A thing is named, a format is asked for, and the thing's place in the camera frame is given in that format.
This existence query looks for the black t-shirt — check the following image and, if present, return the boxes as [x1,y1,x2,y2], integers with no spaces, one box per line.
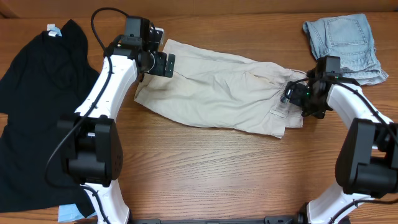
[1,21,99,217]

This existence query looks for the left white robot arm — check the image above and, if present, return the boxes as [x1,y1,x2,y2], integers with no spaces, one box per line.
[58,44,176,223]

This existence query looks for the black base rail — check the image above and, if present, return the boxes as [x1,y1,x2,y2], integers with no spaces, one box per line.
[132,214,309,224]

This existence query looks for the beige shorts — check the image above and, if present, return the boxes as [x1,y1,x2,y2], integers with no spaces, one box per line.
[134,39,305,138]

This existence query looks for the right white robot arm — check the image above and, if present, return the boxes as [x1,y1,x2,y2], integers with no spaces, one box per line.
[264,76,397,224]

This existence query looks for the folded light blue jeans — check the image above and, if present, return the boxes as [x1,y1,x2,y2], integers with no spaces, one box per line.
[303,14,389,85]

